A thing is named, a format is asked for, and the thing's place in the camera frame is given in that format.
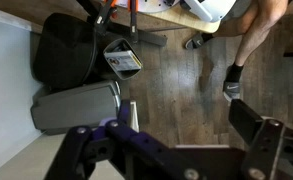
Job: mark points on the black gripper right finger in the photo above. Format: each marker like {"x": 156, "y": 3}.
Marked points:
{"x": 269, "y": 140}

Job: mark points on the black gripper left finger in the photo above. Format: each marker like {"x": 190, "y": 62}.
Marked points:
{"x": 135, "y": 155}

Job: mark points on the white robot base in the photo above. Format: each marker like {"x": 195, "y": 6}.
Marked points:
{"x": 208, "y": 10}

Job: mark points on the grey slide sandal right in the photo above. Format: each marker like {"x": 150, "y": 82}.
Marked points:
{"x": 231, "y": 84}

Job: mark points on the grey slide sandal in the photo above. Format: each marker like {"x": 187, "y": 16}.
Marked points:
{"x": 198, "y": 40}
{"x": 231, "y": 84}

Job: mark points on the grey trash bin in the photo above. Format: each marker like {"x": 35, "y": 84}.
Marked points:
{"x": 86, "y": 105}

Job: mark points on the small bin with papers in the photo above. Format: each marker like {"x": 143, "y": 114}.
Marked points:
{"x": 122, "y": 59}

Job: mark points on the grey slide sandal left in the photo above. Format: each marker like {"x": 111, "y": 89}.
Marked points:
{"x": 198, "y": 40}

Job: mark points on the person's bare legs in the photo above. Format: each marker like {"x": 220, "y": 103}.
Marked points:
{"x": 254, "y": 26}

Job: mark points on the light wooden table top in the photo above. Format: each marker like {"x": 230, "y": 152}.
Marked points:
{"x": 175, "y": 14}

